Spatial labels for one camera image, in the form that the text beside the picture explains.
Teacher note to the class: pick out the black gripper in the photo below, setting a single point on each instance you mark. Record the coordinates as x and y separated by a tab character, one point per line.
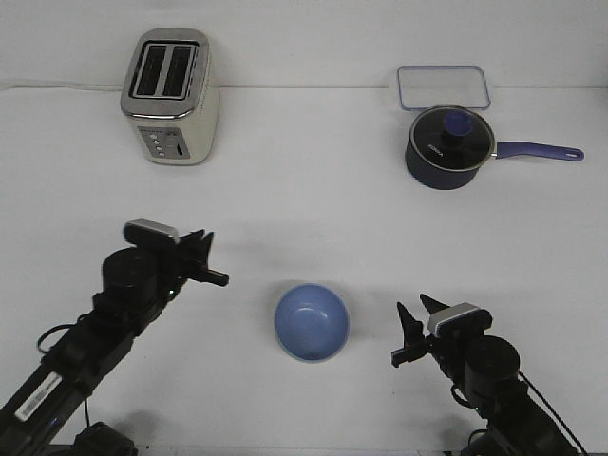
189	261
447	351

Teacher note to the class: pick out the blue bowl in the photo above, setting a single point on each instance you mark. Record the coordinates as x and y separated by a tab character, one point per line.
311	320

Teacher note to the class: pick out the green bowl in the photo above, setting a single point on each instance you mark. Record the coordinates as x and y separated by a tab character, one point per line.
285	349

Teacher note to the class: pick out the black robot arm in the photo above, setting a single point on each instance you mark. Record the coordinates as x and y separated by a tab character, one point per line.
485	371
138	283

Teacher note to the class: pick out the dark blue saucepan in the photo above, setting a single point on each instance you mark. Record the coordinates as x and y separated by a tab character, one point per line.
436	178

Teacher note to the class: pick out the cream and steel toaster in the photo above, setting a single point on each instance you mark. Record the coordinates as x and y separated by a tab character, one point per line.
170	96

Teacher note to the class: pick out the glass pot lid blue knob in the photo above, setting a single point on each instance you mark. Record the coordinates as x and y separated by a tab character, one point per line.
452	138

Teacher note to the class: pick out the clear container with blue rim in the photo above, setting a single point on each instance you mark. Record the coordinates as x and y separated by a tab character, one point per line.
423	87

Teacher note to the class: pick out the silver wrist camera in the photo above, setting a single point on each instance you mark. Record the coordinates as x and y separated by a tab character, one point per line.
144	231
461	315

